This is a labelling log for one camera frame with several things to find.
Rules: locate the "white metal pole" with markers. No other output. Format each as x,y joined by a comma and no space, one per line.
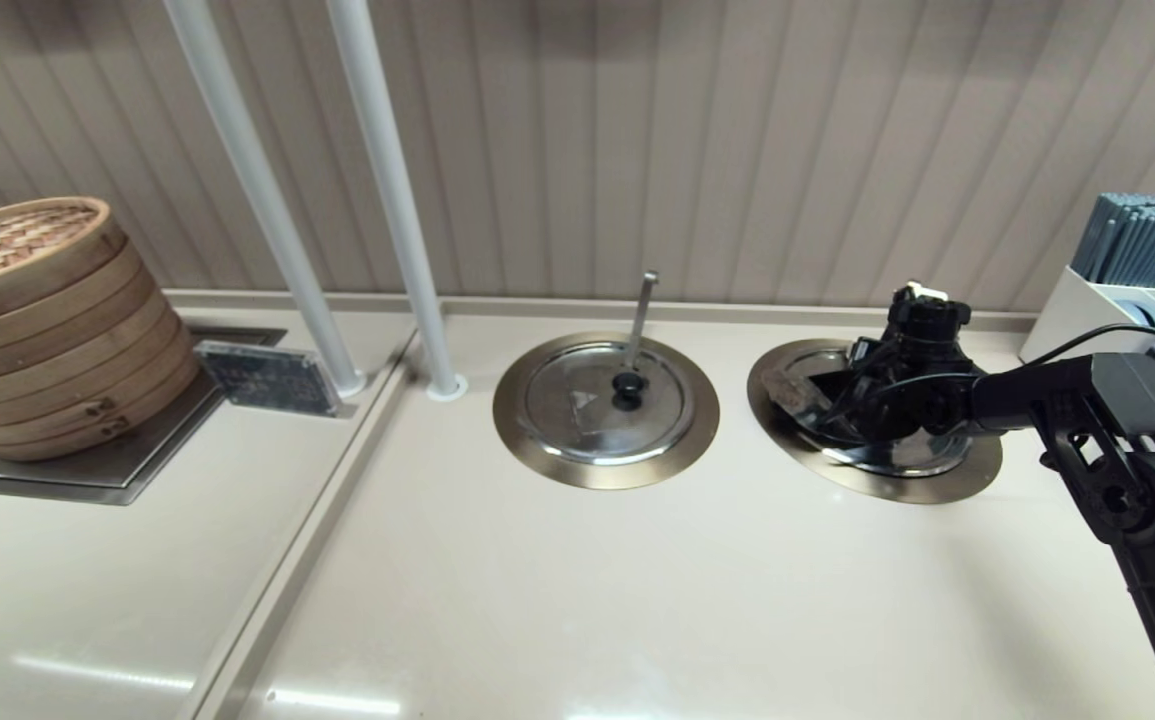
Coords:
255,170
385,170

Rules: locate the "steel pot lid black knob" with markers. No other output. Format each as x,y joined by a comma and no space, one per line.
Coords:
567,400
922,462

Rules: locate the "white cutlery holder box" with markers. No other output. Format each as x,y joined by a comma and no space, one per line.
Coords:
1067,320

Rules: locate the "steel steamer base plate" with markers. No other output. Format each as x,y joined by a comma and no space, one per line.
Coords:
87,480

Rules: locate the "dark recessed soup pot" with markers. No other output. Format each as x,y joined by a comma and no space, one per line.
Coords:
842,390

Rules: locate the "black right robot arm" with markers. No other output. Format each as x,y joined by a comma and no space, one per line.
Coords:
1137,480

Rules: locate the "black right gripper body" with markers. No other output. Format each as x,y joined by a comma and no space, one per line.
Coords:
922,380

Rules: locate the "stacked bamboo steamer baskets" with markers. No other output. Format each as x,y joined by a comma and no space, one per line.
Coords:
57,338

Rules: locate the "clear acrylic label sign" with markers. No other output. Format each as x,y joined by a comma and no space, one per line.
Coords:
267,378

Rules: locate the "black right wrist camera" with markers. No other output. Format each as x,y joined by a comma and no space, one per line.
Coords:
865,353

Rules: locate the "grey-blue chopstick bundle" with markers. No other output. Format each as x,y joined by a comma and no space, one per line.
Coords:
1137,243

